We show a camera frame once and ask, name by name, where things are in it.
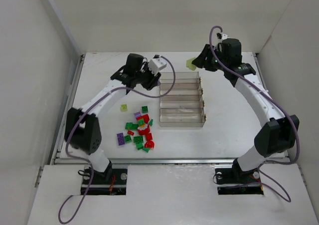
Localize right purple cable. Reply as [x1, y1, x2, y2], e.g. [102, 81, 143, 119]
[209, 25, 300, 203]

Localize purple lego round brick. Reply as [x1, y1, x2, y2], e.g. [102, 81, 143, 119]
[134, 112, 141, 118]

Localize lime lego square brick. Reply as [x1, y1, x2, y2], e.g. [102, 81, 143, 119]
[120, 104, 128, 112]

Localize clear compartment organizer tray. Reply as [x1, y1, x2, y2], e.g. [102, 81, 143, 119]
[159, 72, 206, 128]

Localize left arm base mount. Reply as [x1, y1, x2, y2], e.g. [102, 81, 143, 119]
[78, 167, 128, 196]

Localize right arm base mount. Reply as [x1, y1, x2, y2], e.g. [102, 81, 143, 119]
[213, 168, 264, 195]

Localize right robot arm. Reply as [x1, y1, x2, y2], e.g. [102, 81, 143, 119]
[192, 38, 300, 180]

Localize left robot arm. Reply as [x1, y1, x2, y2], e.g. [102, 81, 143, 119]
[64, 53, 167, 181]

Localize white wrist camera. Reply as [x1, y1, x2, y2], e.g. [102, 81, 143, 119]
[148, 55, 167, 75]
[216, 33, 228, 42]

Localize green lego brick lower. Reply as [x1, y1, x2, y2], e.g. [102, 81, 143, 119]
[133, 136, 144, 144]

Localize green lego on red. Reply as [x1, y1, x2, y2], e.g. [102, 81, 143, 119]
[137, 119, 145, 126]

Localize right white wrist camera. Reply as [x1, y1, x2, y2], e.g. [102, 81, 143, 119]
[216, 33, 228, 42]

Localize red lego small brick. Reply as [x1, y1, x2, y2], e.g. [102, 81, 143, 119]
[145, 133, 153, 141]

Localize green lego square brick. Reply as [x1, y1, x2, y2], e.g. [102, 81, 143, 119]
[142, 106, 149, 113]

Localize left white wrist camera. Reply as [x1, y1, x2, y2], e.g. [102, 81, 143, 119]
[148, 55, 167, 75]

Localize green lego brick left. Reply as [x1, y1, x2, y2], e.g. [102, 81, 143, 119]
[125, 122, 138, 130]

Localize red lego arch piece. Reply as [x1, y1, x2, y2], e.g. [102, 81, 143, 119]
[144, 140, 155, 149]

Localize red lego block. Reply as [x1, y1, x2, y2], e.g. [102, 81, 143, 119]
[136, 114, 150, 124]

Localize lime lego slope brick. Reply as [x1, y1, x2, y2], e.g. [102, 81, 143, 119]
[186, 57, 197, 71]

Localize purple lego long plate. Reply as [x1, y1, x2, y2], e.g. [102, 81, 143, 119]
[117, 133, 126, 146]

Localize green lego small bottom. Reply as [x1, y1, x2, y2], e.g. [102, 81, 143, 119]
[142, 147, 150, 153]

